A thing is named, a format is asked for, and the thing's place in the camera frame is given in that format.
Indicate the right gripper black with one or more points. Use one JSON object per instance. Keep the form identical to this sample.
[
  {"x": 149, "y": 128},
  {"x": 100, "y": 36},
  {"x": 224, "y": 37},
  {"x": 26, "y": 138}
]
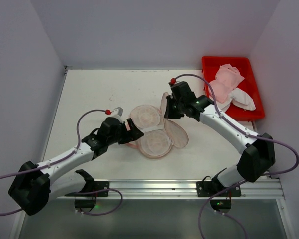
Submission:
[{"x": 173, "y": 107}]

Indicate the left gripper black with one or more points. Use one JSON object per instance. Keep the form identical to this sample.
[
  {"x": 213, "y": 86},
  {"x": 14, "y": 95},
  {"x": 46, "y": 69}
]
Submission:
[{"x": 126, "y": 135}]

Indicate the floral mesh laundry bag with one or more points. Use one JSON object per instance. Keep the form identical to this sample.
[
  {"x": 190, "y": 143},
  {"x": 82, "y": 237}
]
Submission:
[{"x": 160, "y": 135}]

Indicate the pink bra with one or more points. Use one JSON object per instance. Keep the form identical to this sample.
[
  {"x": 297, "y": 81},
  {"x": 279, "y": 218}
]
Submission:
[{"x": 226, "y": 80}]

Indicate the white bra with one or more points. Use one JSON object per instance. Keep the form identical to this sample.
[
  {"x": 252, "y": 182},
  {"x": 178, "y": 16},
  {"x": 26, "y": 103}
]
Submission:
[{"x": 239, "y": 98}]

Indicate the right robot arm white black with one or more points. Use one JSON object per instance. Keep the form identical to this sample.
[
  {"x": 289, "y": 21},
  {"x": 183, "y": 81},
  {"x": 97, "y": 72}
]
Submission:
[{"x": 256, "y": 156}]

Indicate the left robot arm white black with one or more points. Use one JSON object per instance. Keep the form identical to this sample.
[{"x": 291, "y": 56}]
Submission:
[{"x": 31, "y": 188}]

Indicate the red plastic tray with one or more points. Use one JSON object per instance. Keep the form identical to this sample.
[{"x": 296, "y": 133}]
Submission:
[{"x": 211, "y": 64}]

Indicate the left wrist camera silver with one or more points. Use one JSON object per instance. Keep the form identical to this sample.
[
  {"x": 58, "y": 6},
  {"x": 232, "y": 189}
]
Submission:
[{"x": 115, "y": 112}]

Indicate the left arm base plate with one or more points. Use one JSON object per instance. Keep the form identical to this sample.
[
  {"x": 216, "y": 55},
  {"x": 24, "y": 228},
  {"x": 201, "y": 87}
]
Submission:
[{"x": 94, "y": 190}]

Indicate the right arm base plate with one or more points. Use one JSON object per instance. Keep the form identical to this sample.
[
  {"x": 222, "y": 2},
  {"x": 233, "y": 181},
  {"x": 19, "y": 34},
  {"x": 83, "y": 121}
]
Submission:
[{"x": 208, "y": 187}]

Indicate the aluminium front rail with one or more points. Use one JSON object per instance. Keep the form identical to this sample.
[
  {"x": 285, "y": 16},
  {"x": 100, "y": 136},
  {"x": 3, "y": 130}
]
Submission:
[{"x": 167, "y": 189}]

